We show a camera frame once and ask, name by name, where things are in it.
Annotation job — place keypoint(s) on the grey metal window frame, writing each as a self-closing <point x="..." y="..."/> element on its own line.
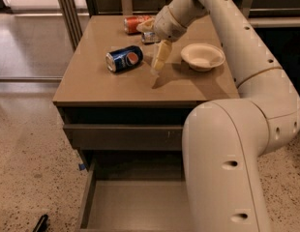
<point x="70" y="15"/>

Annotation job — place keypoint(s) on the black object on floor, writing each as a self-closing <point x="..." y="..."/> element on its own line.
<point x="41" y="225"/>

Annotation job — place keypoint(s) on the silver blue soda can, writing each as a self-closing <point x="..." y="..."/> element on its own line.
<point x="149" y="38"/>

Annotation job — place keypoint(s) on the grey top drawer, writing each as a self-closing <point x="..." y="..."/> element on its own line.
<point x="124" y="137"/>

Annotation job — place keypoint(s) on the blue pepsi can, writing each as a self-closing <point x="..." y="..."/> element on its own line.
<point x="124" y="58"/>

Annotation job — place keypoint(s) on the grey drawer cabinet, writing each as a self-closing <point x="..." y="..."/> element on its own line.
<point x="91" y="94"/>

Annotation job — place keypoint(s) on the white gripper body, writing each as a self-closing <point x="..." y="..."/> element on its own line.
<point x="164" y="24"/>

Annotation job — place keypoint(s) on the orange soda can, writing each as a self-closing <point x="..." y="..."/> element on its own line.
<point x="131" y="23"/>

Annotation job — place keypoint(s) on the open grey middle drawer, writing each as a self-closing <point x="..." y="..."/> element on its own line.
<point x="135" y="193"/>

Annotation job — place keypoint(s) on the wooden counter with metal brackets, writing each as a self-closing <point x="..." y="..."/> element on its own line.
<point x="276" y="4"/>

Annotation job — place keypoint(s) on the blue tape piece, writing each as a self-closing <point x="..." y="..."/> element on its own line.
<point x="81" y="166"/>

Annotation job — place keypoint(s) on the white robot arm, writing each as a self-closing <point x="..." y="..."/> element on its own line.
<point x="222" y="139"/>

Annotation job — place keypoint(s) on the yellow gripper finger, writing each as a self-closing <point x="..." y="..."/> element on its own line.
<point x="161" y="52"/>
<point x="146" y="26"/>

